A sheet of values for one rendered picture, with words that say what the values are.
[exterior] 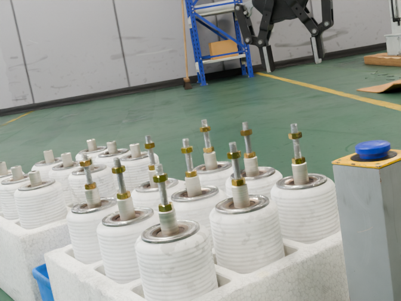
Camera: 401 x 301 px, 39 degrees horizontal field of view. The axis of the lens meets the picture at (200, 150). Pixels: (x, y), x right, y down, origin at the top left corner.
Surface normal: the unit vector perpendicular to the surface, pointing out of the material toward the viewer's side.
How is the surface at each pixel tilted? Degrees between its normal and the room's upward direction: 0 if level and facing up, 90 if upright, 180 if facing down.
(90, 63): 90
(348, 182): 90
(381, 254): 90
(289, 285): 90
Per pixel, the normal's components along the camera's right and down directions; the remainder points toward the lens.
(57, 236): 0.57, 0.06
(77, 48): 0.07, 0.18
